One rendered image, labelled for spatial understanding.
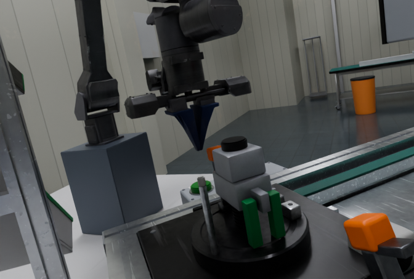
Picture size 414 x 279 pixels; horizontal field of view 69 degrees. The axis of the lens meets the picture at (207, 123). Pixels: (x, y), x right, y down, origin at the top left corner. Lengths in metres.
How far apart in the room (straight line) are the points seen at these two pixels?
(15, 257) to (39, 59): 2.75
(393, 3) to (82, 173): 0.63
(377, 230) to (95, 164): 0.57
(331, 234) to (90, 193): 0.51
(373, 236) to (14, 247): 0.34
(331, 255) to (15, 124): 0.31
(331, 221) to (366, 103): 5.28
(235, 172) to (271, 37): 7.35
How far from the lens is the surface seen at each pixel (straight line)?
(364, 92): 5.63
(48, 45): 3.20
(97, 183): 0.70
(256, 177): 0.34
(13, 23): 3.07
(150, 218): 0.52
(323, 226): 0.41
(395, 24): 0.34
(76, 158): 0.72
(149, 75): 0.50
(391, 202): 0.59
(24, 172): 0.27
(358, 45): 8.87
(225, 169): 0.33
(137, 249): 0.45
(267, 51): 7.67
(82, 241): 0.77
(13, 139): 0.27
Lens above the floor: 1.18
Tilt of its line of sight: 10 degrees down
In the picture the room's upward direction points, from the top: 11 degrees counter-clockwise
